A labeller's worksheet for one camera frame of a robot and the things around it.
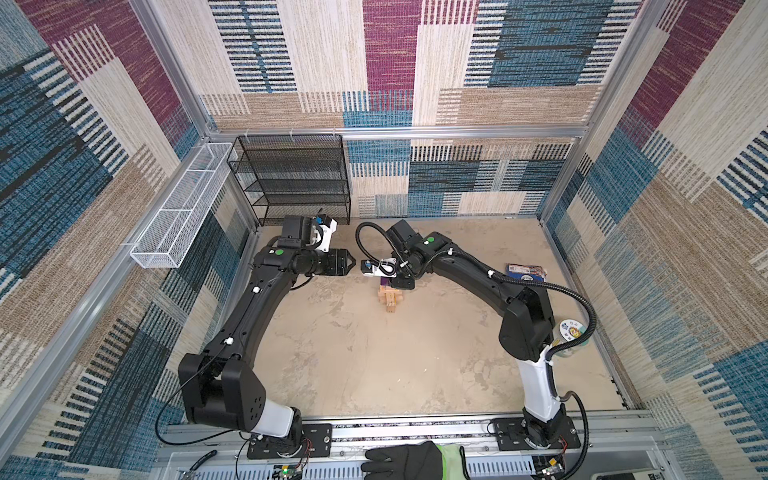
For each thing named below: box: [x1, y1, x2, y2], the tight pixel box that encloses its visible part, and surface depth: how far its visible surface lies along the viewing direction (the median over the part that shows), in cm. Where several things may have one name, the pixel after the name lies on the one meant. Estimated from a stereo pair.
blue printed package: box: [506, 263, 548, 282], surface depth 104 cm
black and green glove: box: [361, 440, 470, 480], surface depth 71 cm
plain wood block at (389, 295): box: [378, 285, 403, 306], surface depth 93 cm
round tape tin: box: [552, 318, 589, 358], surface depth 85 cm
